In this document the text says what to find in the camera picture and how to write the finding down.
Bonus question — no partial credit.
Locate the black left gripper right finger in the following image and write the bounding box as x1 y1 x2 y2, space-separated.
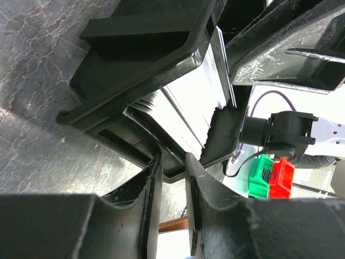
185 153 344 258

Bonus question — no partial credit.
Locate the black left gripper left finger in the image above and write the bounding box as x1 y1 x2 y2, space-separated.
1 154 163 258

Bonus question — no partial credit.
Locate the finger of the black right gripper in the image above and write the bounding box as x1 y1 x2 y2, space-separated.
226 1 344 94

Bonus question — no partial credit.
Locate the black card box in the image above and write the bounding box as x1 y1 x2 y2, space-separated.
56 1 266 183

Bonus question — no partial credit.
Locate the tan leather card holder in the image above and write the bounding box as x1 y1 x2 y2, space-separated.
158 217 189 233

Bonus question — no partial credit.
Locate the stack of white cards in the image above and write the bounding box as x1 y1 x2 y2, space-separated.
131 27 236 158

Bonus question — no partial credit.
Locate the green storage bin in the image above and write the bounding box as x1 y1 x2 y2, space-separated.
249 155 274 199

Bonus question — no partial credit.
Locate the red storage bin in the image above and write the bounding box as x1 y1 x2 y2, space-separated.
268 158 295 199

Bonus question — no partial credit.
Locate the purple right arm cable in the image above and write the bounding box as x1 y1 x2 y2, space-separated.
234 90 299 162

